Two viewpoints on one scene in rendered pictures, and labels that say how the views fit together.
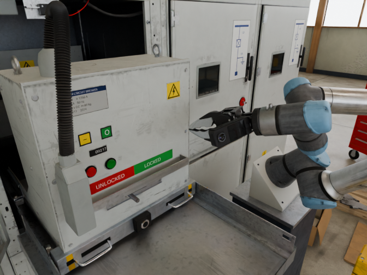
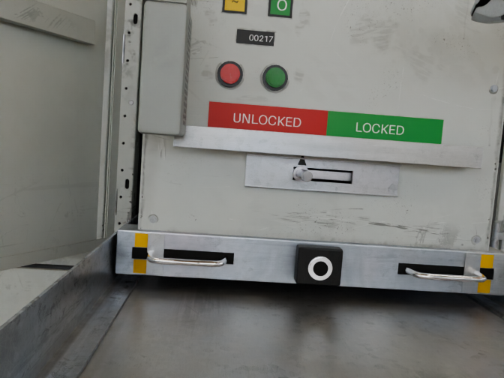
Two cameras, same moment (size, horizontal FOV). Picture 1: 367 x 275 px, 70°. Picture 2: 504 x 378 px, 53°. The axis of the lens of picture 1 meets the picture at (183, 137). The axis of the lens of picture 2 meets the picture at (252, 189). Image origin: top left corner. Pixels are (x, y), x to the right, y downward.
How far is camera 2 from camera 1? 53 cm
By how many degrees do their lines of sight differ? 44
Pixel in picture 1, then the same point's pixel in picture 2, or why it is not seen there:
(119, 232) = (258, 259)
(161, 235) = (350, 316)
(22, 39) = not seen: hidden behind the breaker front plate
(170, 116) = (449, 31)
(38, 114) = not seen: outside the picture
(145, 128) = (374, 33)
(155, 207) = (364, 253)
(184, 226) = (425, 325)
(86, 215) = (164, 89)
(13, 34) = not seen: hidden behind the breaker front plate
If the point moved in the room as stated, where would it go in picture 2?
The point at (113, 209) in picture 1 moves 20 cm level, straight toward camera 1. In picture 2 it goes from (259, 194) to (184, 207)
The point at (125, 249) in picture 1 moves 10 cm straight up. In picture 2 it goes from (255, 301) to (261, 226)
